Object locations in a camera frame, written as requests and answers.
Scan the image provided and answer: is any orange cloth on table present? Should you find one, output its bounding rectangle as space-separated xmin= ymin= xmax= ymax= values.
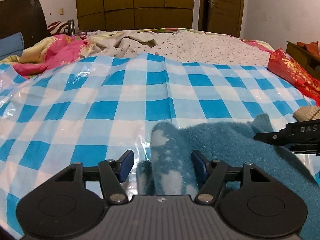
xmin=296 ymin=41 xmax=319 ymax=56

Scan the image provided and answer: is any blue checkered plastic sheet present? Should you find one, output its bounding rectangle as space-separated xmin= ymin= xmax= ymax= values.
xmin=1 ymin=53 xmax=315 ymax=237

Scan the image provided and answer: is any brown wooden door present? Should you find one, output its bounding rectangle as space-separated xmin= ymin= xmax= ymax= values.
xmin=198 ymin=0 xmax=244 ymax=37

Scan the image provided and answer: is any beige striped knitted sweater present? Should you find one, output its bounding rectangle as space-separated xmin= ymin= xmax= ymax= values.
xmin=293 ymin=106 xmax=320 ymax=122

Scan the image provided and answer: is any metal thermos cup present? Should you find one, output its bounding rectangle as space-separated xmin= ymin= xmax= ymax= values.
xmin=67 ymin=19 xmax=75 ymax=36

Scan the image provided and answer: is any red white striped cloth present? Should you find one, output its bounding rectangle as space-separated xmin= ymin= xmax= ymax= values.
xmin=47 ymin=21 xmax=69 ymax=36

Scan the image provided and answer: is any brown wooden wardrobe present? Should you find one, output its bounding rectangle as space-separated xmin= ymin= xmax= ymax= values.
xmin=76 ymin=0 xmax=194 ymax=31

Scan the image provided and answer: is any dark wooden side table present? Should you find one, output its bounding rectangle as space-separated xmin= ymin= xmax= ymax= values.
xmin=286 ymin=41 xmax=319 ymax=80

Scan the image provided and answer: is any pink floral quilt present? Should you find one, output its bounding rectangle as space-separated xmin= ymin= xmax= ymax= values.
xmin=6 ymin=34 xmax=88 ymax=77

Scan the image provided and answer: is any red plastic bag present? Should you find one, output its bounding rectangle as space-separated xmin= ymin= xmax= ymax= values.
xmin=267 ymin=48 xmax=320 ymax=106

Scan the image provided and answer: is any white floral bed sheet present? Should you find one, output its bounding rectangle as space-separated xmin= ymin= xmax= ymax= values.
xmin=80 ymin=28 xmax=274 ymax=66

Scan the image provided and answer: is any teal knitted sweater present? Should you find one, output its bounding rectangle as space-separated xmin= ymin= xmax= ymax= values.
xmin=136 ymin=114 xmax=319 ymax=239

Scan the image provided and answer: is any blue pillow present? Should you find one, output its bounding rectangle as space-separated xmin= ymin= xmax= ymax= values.
xmin=0 ymin=32 xmax=24 ymax=60

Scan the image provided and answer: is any dark wooden headboard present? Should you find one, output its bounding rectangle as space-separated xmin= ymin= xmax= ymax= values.
xmin=0 ymin=0 xmax=51 ymax=48

